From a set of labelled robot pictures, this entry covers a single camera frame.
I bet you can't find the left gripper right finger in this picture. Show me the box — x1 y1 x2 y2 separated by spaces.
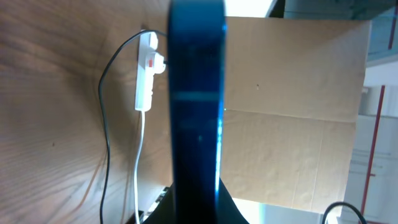
216 178 249 224

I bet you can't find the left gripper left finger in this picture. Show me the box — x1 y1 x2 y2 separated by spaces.
143 186 174 224

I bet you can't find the black USB charging cable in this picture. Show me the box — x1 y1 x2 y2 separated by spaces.
98 29 170 224

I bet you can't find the blue Galaxy smartphone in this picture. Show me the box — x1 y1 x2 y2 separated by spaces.
167 1 226 223

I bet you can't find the white USB charger plug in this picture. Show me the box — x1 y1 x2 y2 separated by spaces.
145 52 166 74

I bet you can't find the cardboard box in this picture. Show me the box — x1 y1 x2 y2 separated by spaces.
221 17 371 213

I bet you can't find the white power strip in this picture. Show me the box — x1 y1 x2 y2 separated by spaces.
135 30 159 112

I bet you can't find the white power strip cord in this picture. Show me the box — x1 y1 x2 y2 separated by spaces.
133 110 146 224

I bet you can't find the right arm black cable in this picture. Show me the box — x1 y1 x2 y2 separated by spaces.
322 201 369 224

